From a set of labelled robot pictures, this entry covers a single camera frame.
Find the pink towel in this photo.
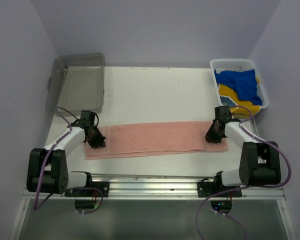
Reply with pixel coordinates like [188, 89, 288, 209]
[83, 121, 228, 160]

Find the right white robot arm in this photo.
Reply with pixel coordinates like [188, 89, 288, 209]
[205, 106, 281, 197]

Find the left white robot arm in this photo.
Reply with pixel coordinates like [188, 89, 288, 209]
[26, 110, 106, 197]

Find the yellow towel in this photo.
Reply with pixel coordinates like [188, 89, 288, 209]
[218, 84, 261, 119]

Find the grey transparent plastic bin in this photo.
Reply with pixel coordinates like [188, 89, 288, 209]
[45, 53, 105, 115]

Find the blue towel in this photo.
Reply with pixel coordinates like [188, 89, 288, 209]
[214, 68, 263, 106]

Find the white plastic basket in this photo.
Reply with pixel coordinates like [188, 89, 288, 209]
[210, 58, 269, 109]

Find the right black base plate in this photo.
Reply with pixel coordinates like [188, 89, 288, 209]
[196, 178, 243, 198]

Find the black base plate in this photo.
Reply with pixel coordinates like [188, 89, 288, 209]
[196, 178, 243, 198]
[64, 181, 110, 198]

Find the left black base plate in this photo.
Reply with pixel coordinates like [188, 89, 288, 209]
[64, 181, 110, 198]

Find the aluminium mounting rail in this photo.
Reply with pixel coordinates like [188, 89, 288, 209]
[22, 159, 286, 201]

